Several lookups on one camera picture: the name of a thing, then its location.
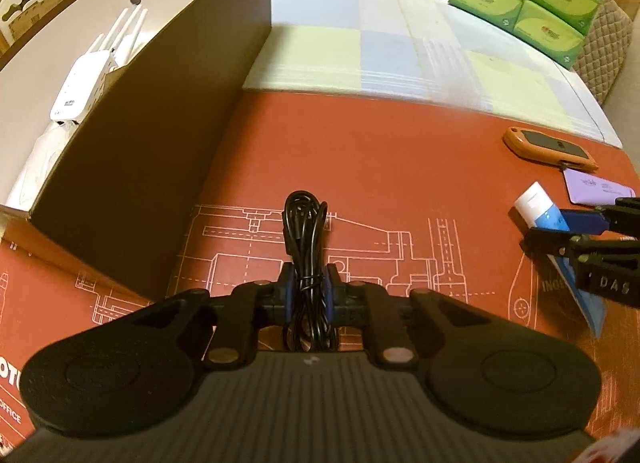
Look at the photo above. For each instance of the large brown white storage box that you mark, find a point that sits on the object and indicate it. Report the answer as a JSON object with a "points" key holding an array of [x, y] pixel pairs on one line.
{"points": [[150, 168]]}

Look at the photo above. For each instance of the purple card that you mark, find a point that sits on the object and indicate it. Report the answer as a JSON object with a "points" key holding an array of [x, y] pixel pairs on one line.
{"points": [[595, 188]]}

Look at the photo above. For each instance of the orange cased phone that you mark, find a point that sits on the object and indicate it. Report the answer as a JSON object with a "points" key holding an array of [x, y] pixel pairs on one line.
{"points": [[545, 143]]}

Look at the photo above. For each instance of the white carved chair back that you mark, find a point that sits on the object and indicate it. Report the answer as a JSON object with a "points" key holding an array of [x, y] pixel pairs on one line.
{"points": [[20, 3]]}

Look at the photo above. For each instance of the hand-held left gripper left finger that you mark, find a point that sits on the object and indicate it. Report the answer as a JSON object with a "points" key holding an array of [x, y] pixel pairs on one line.
{"points": [[286, 293]]}

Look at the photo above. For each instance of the orange blueprint desk mat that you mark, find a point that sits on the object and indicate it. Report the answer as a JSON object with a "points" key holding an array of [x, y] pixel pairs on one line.
{"points": [[400, 168]]}

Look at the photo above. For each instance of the white router with antennas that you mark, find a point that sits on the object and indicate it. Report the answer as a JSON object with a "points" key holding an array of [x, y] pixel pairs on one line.
{"points": [[82, 88]]}

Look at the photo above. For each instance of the blue white tube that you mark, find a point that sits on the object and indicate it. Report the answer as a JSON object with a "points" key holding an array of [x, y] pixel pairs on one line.
{"points": [[550, 215]]}

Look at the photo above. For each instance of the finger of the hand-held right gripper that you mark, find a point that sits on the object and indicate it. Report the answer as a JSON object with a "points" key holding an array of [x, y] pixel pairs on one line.
{"points": [[585, 220], [545, 240]]}

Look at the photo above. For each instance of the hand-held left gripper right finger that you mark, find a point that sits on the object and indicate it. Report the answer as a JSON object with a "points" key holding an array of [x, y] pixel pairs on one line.
{"points": [[331, 293]]}

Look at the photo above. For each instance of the beige quilted chair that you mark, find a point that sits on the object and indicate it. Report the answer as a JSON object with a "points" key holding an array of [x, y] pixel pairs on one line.
{"points": [[615, 43]]}

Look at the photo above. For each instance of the pastel checked sheet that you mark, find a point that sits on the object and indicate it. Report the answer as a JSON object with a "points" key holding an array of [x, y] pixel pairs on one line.
{"points": [[400, 53]]}

